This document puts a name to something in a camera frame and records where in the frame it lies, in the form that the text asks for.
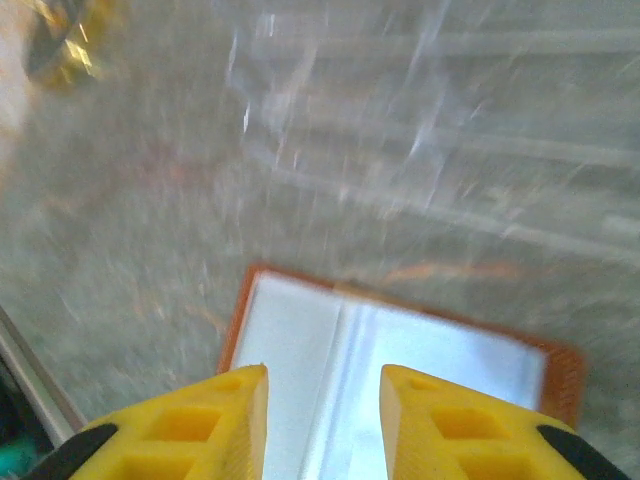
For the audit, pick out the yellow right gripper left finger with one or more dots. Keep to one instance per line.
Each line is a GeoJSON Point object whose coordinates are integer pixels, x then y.
{"type": "Point", "coordinates": [190, 440]}

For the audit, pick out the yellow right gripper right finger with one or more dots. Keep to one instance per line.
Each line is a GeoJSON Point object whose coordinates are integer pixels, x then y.
{"type": "Point", "coordinates": [475, 440]}

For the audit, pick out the brown leather card holder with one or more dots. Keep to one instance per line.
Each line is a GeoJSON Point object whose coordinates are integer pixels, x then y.
{"type": "Point", "coordinates": [300, 340]}

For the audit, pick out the clear acrylic card rack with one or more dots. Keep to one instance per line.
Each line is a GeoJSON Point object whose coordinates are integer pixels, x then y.
{"type": "Point", "coordinates": [400, 125]}

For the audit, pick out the round gold-rimmed tin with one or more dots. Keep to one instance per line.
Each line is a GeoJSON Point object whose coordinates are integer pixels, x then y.
{"type": "Point", "coordinates": [60, 55]}

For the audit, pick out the aluminium rail beam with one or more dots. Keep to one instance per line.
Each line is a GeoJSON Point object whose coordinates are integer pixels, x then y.
{"type": "Point", "coordinates": [35, 375]}

